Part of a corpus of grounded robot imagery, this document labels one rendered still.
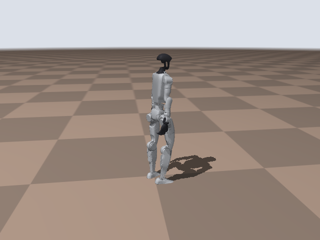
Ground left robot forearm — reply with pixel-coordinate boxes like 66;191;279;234
151;94;157;109

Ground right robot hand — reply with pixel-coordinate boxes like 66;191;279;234
157;117;169;135

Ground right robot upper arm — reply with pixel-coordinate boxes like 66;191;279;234
163;75;173;103

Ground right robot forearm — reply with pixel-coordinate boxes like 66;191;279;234
163;97;173;123

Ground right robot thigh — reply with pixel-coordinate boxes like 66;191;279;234
159;114;175;154

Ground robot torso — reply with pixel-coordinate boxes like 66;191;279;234
151;71;170;122

